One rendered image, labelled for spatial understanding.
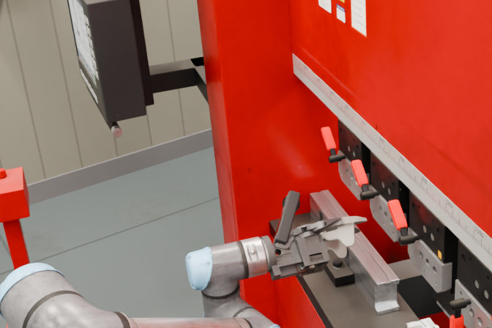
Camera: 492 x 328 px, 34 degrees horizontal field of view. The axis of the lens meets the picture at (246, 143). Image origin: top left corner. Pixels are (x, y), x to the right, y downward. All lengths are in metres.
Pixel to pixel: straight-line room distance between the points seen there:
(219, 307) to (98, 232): 2.75
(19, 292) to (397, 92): 0.81
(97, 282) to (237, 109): 1.81
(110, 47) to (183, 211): 2.17
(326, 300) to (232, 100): 0.62
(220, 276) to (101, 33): 0.96
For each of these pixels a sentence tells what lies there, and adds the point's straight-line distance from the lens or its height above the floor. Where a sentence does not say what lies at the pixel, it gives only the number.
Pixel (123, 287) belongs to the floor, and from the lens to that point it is 3.83.
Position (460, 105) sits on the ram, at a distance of 1.40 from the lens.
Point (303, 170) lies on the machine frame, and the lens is 2.44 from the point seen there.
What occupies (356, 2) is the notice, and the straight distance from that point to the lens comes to 1.76.
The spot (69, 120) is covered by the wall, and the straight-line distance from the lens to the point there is 4.61.
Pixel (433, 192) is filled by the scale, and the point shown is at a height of 1.39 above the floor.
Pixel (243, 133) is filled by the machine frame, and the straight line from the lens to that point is 2.33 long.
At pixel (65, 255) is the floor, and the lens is 4.16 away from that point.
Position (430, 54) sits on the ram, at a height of 1.66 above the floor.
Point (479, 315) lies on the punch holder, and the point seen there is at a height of 1.24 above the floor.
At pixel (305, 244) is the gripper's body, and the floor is 1.30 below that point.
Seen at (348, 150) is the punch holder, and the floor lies 1.28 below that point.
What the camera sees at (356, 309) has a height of 0.88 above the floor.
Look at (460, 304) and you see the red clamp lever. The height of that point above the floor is 1.25.
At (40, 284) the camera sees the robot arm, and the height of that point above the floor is 1.42.
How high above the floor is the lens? 2.15
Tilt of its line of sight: 25 degrees down
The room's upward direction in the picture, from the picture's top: 5 degrees counter-clockwise
